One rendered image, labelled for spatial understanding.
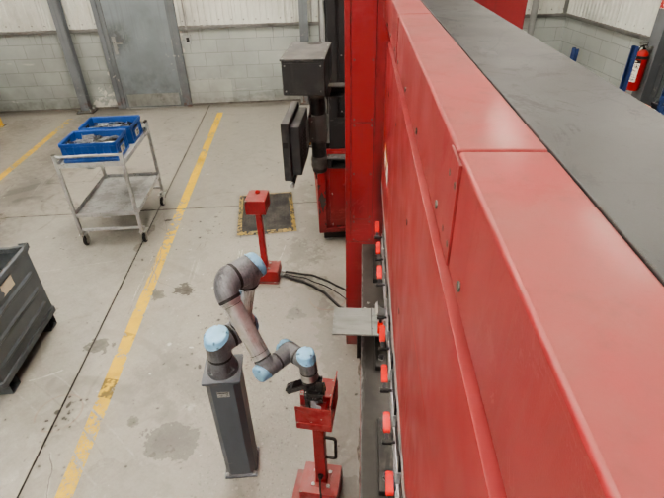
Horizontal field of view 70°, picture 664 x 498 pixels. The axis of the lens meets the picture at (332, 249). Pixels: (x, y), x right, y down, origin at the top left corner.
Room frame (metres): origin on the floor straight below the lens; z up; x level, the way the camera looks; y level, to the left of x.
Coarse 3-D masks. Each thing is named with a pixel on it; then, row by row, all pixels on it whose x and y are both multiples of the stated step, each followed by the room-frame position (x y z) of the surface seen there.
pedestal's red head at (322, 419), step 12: (336, 372) 1.49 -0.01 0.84; (336, 384) 1.46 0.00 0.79; (300, 396) 1.43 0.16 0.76; (324, 396) 1.41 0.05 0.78; (336, 396) 1.45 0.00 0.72; (300, 408) 1.33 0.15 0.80; (312, 408) 1.32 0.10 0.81; (324, 408) 1.37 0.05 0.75; (300, 420) 1.33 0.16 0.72; (312, 420) 1.32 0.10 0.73; (324, 420) 1.31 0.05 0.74
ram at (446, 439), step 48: (384, 144) 2.31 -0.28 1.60; (384, 192) 2.13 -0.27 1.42; (432, 240) 0.68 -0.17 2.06; (432, 288) 0.63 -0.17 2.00; (432, 336) 0.58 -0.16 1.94; (432, 384) 0.53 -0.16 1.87; (432, 432) 0.48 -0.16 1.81; (480, 432) 0.31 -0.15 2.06; (432, 480) 0.43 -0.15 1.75; (480, 480) 0.26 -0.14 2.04
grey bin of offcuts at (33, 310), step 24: (0, 264) 2.85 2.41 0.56; (24, 264) 2.76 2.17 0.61; (0, 288) 2.46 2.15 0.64; (24, 288) 2.66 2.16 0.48; (0, 312) 2.35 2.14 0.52; (24, 312) 2.55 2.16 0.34; (48, 312) 2.78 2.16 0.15; (0, 336) 2.27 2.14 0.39; (24, 336) 2.44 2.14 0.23; (0, 360) 2.17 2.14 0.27; (24, 360) 2.33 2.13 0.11; (0, 384) 2.08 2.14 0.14
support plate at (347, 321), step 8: (336, 312) 1.72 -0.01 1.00; (344, 312) 1.72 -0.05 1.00; (352, 312) 1.71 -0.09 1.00; (360, 312) 1.71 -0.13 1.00; (368, 312) 1.71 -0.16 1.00; (336, 320) 1.66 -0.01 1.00; (344, 320) 1.66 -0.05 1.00; (352, 320) 1.66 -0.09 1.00; (360, 320) 1.66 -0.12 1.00; (368, 320) 1.66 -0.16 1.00; (376, 320) 1.65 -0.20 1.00; (336, 328) 1.61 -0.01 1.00; (344, 328) 1.61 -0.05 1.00; (352, 328) 1.61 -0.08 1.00; (360, 328) 1.60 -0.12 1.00; (368, 328) 1.60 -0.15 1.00; (376, 328) 1.60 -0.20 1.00
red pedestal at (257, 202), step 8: (248, 192) 3.42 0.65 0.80; (256, 192) 3.38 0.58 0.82; (264, 192) 3.41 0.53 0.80; (248, 200) 3.28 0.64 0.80; (256, 200) 3.28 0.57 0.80; (264, 200) 3.28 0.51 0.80; (248, 208) 3.26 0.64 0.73; (256, 208) 3.26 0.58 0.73; (264, 208) 3.25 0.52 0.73; (256, 216) 3.34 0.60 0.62; (264, 232) 3.36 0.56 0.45; (264, 240) 3.33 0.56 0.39; (264, 248) 3.33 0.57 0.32; (264, 256) 3.33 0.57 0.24; (272, 264) 3.38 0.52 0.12; (280, 264) 3.39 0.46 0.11; (272, 272) 3.27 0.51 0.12; (280, 272) 3.35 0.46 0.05; (264, 280) 3.27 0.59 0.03; (272, 280) 3.27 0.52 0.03
